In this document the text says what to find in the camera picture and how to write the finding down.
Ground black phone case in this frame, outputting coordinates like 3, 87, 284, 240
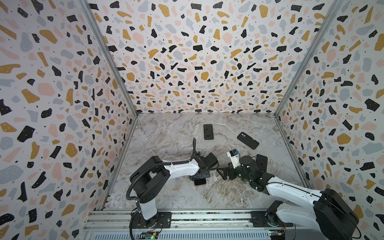
237, 132, 260, 150

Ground black corrugated cable left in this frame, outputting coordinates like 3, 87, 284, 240
125, 137, 197, 240

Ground left circuit board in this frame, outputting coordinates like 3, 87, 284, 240
139, 231, 160, 240

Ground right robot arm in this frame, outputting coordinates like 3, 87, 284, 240
217, 154, 359, 240

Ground circuit board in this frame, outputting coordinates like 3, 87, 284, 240
139, 231, 160, 240
269, 230, 286, 240

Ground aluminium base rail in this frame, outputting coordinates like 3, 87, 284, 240
82, 209, 325, 240

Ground silver edged phone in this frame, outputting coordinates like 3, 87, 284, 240
194, 179, 207, 186

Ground blue edged phone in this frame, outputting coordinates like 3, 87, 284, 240
256, 155, 268, 175

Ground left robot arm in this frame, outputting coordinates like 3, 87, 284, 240
126, 152, 219, 221

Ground right circuit board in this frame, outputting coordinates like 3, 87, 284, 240
269, 230, 286, 240

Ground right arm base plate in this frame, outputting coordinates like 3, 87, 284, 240
250, 211, 294, 228

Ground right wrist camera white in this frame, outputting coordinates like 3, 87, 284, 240
227, 149, 240, 169

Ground purple edged phone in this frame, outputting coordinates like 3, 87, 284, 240
203, 124, 214, 140

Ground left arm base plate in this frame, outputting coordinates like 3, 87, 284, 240
130, 212, 172, 229

